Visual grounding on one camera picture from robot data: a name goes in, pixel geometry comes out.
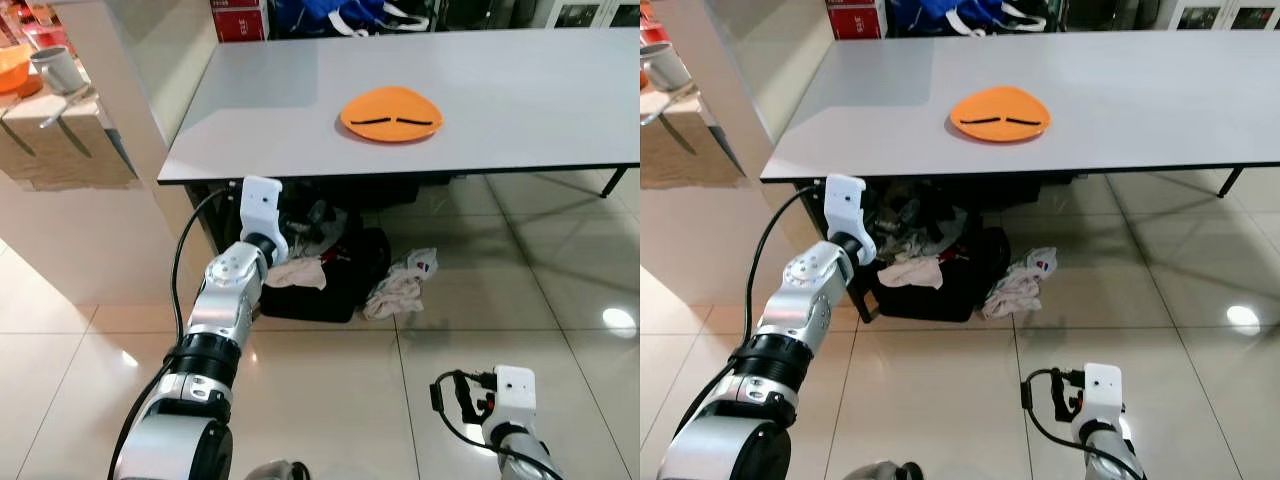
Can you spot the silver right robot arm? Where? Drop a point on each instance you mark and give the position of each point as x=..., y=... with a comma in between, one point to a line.
x=520, y=450
x=1110, y=450

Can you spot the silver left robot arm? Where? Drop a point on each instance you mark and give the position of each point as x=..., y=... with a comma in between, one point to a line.
x=790, y=305
x=215, y=310

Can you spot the pink cloth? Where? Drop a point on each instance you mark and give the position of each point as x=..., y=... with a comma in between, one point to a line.
x=297, y=274
x=912, y=273

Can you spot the black bag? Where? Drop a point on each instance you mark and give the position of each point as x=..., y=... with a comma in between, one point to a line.
x=960, y=290
x=345, y=285

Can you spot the white crumpled cloth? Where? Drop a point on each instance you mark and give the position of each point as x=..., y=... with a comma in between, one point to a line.
x=1015, y=290
x=398, y=290

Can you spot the black chopstick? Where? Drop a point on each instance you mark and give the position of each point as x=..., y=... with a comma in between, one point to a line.
x=372, y=121

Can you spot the orange plate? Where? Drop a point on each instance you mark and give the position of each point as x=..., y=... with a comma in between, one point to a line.
x=392, y=100
x=1000, y=100

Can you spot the red box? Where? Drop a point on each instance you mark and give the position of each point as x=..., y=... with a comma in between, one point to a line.
x=855, y=20
x=240, y=20

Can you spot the grey robot foot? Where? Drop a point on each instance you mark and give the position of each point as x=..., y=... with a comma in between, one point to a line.
x=278, y=471
x=885, y=471

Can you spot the cardboard box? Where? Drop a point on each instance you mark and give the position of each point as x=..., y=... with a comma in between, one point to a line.
x=60, y=150

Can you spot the black table leg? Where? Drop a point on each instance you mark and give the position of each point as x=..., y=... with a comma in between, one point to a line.
x=1231, y=182
x=614, y=183

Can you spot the grey metal cup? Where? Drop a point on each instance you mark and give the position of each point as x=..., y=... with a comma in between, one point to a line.
x=58, y=70
x=663, y=68

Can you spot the orange bowl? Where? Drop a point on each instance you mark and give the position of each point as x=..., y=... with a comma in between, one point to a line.
x=12, y=70

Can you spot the white cabinet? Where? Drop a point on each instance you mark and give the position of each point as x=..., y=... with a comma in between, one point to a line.
x=1220, y=14
x=590, y=12

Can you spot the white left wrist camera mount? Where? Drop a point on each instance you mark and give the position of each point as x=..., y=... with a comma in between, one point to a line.
x=262, y=205
x=843, y=205

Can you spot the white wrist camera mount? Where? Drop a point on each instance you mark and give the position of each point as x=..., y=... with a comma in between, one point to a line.
x=514, y=392
x=262, y=205
x=843, y=205
x=1102, y=390

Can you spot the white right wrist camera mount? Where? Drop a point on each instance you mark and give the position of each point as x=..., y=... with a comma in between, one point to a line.
x=514, y=392
x=1102, y=390

